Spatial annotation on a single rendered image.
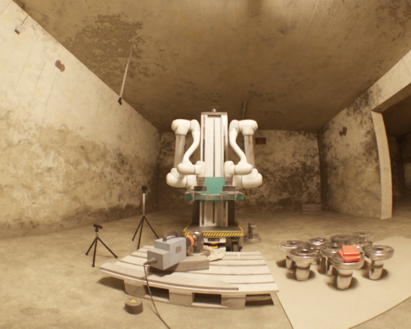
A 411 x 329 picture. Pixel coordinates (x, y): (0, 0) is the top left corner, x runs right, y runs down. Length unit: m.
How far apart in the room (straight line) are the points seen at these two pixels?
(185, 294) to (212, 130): 1.92
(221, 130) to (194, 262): 1.62
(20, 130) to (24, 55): 1.05
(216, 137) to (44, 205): 2.69
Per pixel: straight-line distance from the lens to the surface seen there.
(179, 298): 1.27
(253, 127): 2.07
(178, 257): 1.38
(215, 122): 2.48
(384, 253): 1.61
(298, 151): 7.07
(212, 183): 2.23
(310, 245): 1.86
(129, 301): 1.23
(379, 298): 1.50
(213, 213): 2.33
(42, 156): 3.06
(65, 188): 3.36
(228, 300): 1.23
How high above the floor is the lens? 0.75
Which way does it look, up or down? 8 degrees up
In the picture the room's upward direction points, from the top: 1 degrees clockwise
